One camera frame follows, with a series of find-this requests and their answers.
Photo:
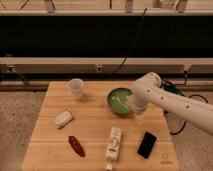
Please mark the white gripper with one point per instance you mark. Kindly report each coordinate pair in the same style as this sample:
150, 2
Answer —
137, 105

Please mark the green ceramic bowl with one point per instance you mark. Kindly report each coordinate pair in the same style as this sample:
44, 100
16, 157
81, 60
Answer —
117, 101

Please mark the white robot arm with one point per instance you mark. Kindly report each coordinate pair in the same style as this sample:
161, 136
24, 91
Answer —
147, 90

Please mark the black smartphone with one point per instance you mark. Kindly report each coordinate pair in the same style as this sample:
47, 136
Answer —
147, 145

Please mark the white lotion tube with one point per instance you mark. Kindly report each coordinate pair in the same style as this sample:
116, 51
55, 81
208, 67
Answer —
113, 146

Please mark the clear plastic cup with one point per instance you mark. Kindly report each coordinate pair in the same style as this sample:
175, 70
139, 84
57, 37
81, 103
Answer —
76, 87

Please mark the white soap bar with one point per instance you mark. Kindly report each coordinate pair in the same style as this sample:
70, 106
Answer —
62, 119

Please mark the dark red chili pepper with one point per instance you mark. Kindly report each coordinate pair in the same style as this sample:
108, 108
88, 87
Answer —
76, 146

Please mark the white wall outlet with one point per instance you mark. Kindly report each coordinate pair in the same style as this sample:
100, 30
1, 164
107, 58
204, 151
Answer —
99, 69

